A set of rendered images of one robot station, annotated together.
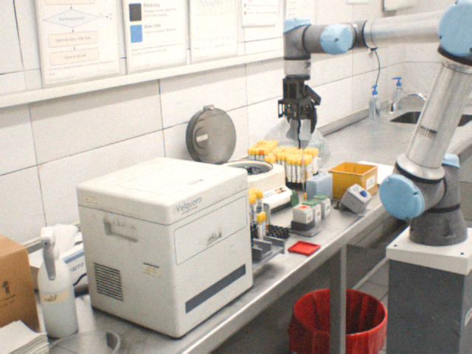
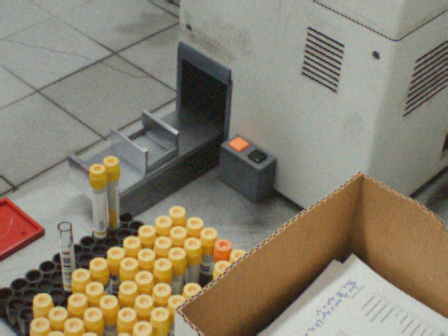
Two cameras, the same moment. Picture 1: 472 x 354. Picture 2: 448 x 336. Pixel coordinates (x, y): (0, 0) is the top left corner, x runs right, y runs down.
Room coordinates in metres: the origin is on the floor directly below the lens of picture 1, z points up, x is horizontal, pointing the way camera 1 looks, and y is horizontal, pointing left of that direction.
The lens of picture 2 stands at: (2.12, 0.11, 1.54)
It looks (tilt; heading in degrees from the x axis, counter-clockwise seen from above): 41 degrees down; 185
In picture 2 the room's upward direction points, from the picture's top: 4 degrees clockwise
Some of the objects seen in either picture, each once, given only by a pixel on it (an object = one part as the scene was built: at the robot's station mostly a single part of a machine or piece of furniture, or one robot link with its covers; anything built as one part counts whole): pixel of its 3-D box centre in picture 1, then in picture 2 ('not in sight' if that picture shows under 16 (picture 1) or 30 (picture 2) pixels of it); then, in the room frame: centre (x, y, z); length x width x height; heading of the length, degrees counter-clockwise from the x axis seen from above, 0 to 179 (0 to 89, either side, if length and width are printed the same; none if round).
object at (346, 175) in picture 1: (352, 181); not in sight; (1.94, -0.41, 0.93); 0.13 x 0.13 x 0.10; 53
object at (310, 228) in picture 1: (302, 225); not in sight; (1.62, -0.19, 0.89); 0.09 x 0.05 x 0.04; 52
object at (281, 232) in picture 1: (261, 224); (88, 249); (1.55, -0.06, 0.93); 0.17 x 0.09 x 0.11; 144
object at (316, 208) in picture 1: (310, 212); not in sight; (1.69, -0.22, 0.91); 0.05 x 0.04 x 0.07; 54
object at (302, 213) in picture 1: (302, 217); not in sight; (1.62, -0.19, 0.92); 0.05 x 0.04 x 0.06; 52
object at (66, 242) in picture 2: (265, 223); (68, 264); (1.57, -0.08, 0.93); 0.01 x 0.01 x 0.10; 54
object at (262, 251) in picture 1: (253, 256); (159, 139); (1.36, -0.03, 0.92); 0.21 x 0.07 x 0.05; 144
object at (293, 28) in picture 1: (297, 38); not in sight; (1.60, -0.18, 1.44); 0.09 x 0.08 x 0.11; 45
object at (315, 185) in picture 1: (319, 191); not in sight; (1.85, -0.27, 0.92); 0.10 x 0.07 x 0.10; 139
